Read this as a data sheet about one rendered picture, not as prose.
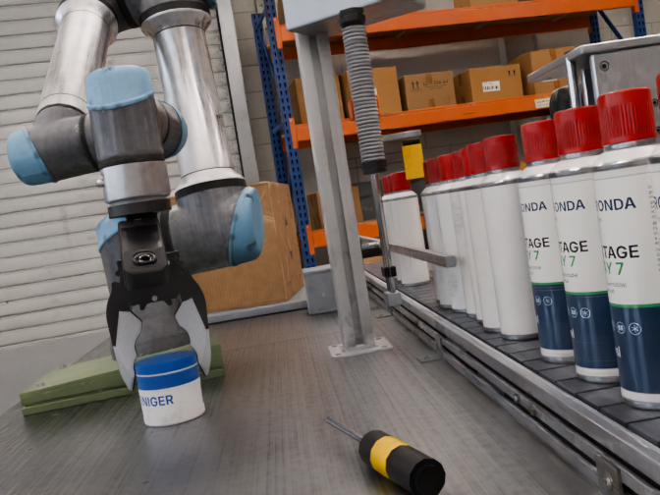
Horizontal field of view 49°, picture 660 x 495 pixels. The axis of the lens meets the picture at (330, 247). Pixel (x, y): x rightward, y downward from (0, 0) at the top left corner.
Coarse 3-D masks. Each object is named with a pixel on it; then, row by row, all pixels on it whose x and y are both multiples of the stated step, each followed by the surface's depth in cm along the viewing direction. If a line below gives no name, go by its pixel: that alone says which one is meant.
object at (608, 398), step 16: (368, 272) 171; (400, 288) 130; (416, 288) 126; (432, 288) 123; (432, 304) 105; (448, 320) 92; (464, 320) 88; (480, 336) 78; (496, 336) 76; (512, 352) 68; (528, 352) 67; (528, 368) 62; (544, 368) 61; (560, 368) 60; (560, 384) 56; (576, 384) 55; (592, 384) 54; (608, 384) 54; (592, 400) 50; (608, 400) 50; (608, 416) 48; (624, 416) 46; (640, 416) 46; (656, 416) 45; (640, 432) 43; (656, 432) 43
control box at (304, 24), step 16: (288, 0) 98; (304, 0) 97; (320, 0) 95; (336, 0) 94; (352, 0) 93; (368, 0) 92; (384, 0) 91; (400, 0) 92; (416, 0) 95; (288, 16) 98; (304, 16) 97; (320, 16) 96; (336, 16) 95; (368, 16) 97; (384, 16) 98; (304, 32) 101; (320, 32) 102; (336, 32) 104
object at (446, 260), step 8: (368, 240) 158; (376, 240) 147; (392, 248) 126; (400, 248) 118; (408, 248) 111; (416, 248) 106; (416, 256) 104; (424, 256) 99; (432, 256) 94; (440, 256) 89; (448, 256) 87; (440, 264) 90; (448, 264) 87
